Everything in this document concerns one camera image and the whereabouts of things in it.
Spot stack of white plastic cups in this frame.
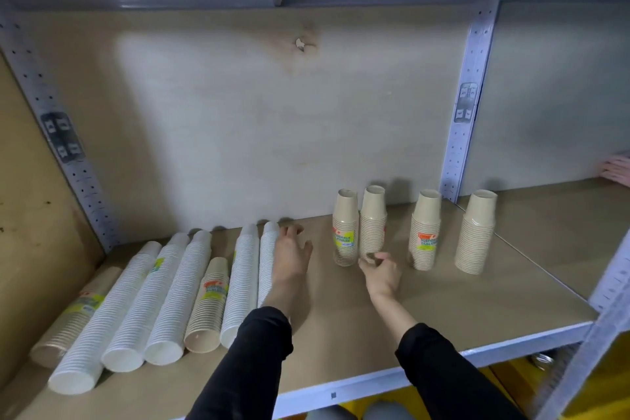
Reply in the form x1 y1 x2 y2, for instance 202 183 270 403
100 232 190 373
143 230 213 366
219 223 260 350
257 221 282 310
47 241 162 396

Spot person's right leg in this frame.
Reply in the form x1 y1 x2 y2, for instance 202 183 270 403
362 400 414 420

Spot person's leg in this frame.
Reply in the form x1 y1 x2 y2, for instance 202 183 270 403
362 400 414 420
304 404 358 420

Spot person's right forearm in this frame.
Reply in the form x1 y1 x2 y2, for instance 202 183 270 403
366 294 528 420

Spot yellow plastic bin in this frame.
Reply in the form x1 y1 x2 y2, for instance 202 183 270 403
339 331 630 420

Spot person's left leg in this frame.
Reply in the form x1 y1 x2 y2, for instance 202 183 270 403
304 404 358 420

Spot stack of beige paper cups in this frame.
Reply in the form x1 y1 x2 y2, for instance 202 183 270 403
29 265 123 369
454 189 499 276
184 257 230 354
407 189 442 272
332 189 360 268
359 185 388 263

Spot white metal shelf wooden boards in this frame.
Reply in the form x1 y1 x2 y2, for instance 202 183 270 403
0 0 630 420

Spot grey upright joint plate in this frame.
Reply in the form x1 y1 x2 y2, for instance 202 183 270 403
41 112 85 163
453 82 479 124

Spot person's right hand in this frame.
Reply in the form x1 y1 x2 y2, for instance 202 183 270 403
358 251 404 301

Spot person's left forearm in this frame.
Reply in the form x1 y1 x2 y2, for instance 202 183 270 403
186 286 314 420

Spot person's left hand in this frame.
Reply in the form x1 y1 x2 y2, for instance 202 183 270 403
268 223 314 293

